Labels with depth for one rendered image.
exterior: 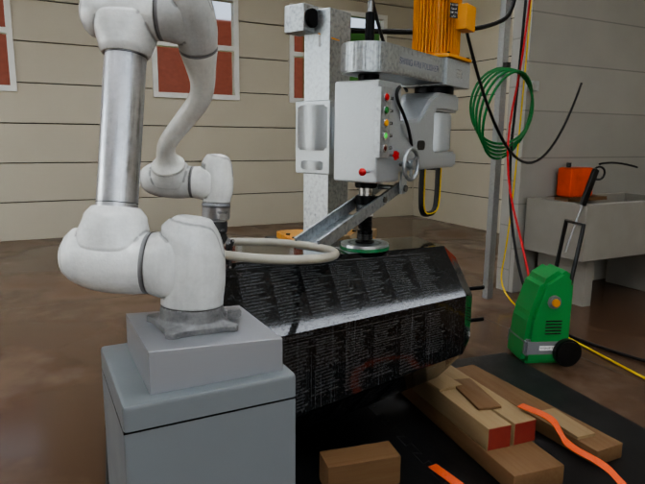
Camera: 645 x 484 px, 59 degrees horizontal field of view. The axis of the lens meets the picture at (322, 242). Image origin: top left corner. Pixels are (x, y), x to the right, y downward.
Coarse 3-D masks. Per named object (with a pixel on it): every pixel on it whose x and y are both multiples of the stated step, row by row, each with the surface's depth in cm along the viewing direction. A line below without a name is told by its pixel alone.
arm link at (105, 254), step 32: (96, 0) 135; (128, 0) 134; (96, 32) 137; (128, 32) 135; (128, 64) 137; (128, 96) 137; (128, 128) 137; (128, 160) 138; (96, 192) 138; (128, 192) 138; (96, 224) 134; (128, 224) 135; (64, 256) 135; (96, 256) 133; (128, 256) 133; (96, 288) 137; (128, 288) 136
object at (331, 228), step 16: (384, 192) 253; (336, 208) 244; (352, 208) 252; (368, 208) 242; (320, 224) 233; (336, 224) 239; (352, 224) 233; (304, 240) 226; (320, 240) 215; (336, 240) 224
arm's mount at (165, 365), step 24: (144, 312) 152; (144, 336) 132; (192, 336) 134; (216, 336) 135; (240, 336) 136; (264, 336) 137; (144, 360) 128; (168, 360) 125; (192, 360) 127; (216, 360) 130; (240, 360) 133; (264, 360) 136; (168, 384) 126; (192, 384) 128
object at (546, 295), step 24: (576, 264) 341; (528, 288) 355; (552, 288) 340; (528, 312) 347; (552, 312) 343; (528, 336) 348; (552, 336) 346; (528, 360) 347; (552, 360) 352; (576, 360) 346
